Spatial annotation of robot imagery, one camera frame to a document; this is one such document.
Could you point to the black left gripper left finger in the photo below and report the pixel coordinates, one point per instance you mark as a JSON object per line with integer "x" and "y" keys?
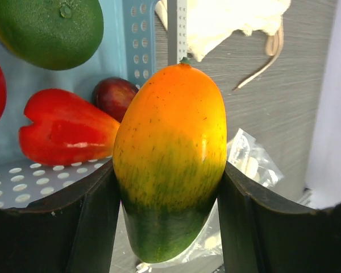
{"x": 72, "y": 230}

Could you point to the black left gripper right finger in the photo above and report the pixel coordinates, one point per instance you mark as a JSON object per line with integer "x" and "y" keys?
{"x": 262, "y": 231}

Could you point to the clear zip top bag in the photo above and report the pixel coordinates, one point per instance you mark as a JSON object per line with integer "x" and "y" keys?
{"x": 252, "y": 160}

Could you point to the fake red pear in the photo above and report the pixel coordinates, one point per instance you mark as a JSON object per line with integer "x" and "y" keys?
{"x": 65, "y": 129}

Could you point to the fake green orange mango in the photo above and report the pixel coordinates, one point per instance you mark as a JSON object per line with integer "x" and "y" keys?
{"x": 169, "y": 156}

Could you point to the fake dark purple plum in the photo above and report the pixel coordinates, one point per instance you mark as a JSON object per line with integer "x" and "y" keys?
{"x": 113, "y": 96}

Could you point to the fake yellow lemon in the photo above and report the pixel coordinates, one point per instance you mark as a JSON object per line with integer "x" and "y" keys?
{"x": 55, "y": 35}

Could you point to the light blue perforated basket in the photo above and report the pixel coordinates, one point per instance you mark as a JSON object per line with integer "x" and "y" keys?
{"x": 127, "y": 51}

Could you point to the beige drawstring cloth bag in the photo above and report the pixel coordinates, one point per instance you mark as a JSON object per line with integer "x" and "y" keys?
{"x": 196, "y": 27}

